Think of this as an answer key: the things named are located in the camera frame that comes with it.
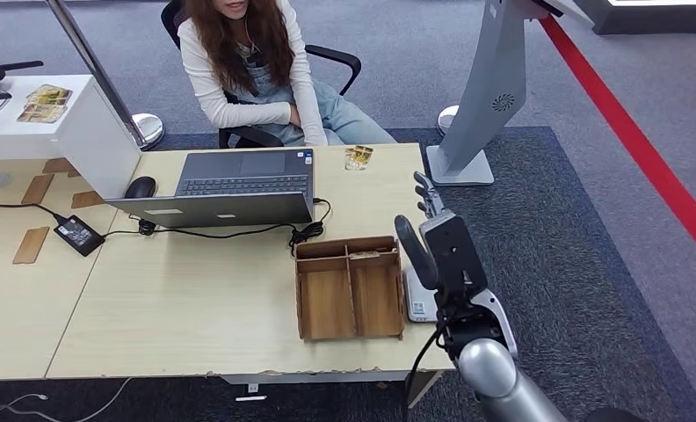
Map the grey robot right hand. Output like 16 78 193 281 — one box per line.
394 171 447 293

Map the person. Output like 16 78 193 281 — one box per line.
176 0 397 147

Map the wooden divided tray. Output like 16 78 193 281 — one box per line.
293 235 406 343

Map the grey laptop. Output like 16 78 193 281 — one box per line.
104 149 315 229

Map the grey desk underframe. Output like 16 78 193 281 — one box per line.
220 370 444 410

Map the chrome stanchion base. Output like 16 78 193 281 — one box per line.
437 105 460 137

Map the black office chair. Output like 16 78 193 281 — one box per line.
160 0 363 150

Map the black computer mouse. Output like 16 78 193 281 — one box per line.
123 176 157 200

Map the grey kiosk stand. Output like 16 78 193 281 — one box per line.
425 0 595 188

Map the white counter box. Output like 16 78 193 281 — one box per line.
0 74 143 201

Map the chrome stanchion pole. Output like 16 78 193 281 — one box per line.
45 0 166 151

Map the black power adapter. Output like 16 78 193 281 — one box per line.
52 215 105 258

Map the black laptop charging cable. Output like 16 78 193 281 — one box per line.
100 198 333 258

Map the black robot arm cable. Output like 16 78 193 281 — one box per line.
404 324 449 410

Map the black mains power cord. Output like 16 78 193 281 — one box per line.
0 203 69 225

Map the white floor cable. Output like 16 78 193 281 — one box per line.
0 377 133 422

